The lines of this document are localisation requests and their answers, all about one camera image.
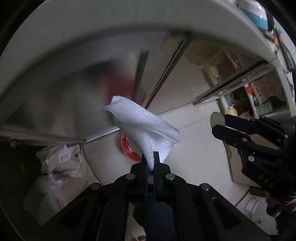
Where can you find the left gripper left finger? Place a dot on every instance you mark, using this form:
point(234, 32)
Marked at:
point(131, 187)

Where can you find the white paper towel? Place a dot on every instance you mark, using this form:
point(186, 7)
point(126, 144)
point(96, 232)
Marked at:
point(150, 132)

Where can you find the white plastic bag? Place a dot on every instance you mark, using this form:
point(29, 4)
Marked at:
point(65, 174)

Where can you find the blue white bowl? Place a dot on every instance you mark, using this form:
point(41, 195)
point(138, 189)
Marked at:
point(255, 11)

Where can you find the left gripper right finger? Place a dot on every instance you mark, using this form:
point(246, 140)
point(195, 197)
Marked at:
point(171, 188)

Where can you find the red trash bin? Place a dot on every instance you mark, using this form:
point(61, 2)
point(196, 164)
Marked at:
point(128, 150)

